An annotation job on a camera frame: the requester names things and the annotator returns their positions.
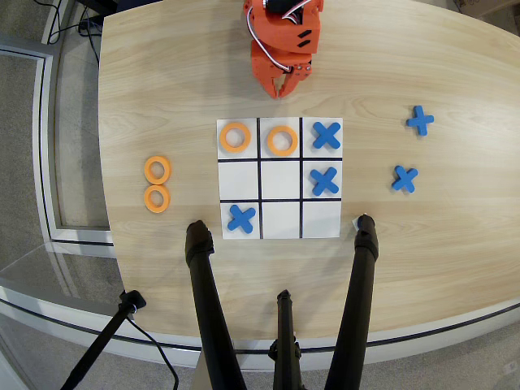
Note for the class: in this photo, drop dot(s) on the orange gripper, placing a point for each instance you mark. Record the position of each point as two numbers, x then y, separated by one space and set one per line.
266 70

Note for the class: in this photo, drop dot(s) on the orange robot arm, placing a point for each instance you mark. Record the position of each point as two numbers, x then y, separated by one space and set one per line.
280 32

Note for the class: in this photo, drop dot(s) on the blue foam cross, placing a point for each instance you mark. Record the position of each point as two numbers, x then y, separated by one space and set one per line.
241 219
327 135
324 180
420 120
405 179

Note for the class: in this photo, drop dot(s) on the white tic-tac-toe board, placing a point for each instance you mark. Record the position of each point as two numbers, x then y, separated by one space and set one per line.
280 178

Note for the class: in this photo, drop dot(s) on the small white sticker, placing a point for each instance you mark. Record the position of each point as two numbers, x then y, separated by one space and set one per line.
355 223

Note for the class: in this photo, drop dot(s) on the thick black tripod leg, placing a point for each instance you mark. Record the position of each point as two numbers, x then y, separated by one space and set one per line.
353 292
207 292

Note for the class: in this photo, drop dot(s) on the thin black tripod leg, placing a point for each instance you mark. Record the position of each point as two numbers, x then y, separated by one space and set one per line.
286 345

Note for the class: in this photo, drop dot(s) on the black stand pole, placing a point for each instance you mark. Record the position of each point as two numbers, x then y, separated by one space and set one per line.
101 341

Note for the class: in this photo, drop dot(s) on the white floor frame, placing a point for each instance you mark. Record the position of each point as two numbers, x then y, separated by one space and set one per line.
44 154

